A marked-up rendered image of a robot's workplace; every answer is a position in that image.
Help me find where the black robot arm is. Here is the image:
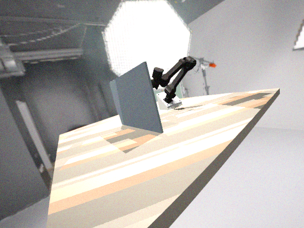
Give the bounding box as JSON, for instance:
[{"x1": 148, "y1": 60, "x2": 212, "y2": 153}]
[{"x1": 152, "y1": 56, "x2": 197, "y2": 104}]

